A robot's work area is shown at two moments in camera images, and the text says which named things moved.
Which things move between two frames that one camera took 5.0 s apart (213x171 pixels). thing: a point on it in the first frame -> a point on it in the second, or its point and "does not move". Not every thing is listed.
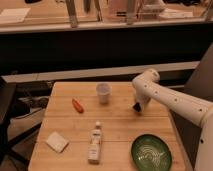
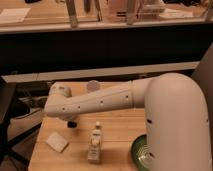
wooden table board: x=92 y=126 does not move
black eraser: x=137 y=107 -> x=72 y=124
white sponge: x=57 y=142 does not move
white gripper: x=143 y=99 -> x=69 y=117
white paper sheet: x=13 y=15 does not move
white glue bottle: x=95 y=145 does not move
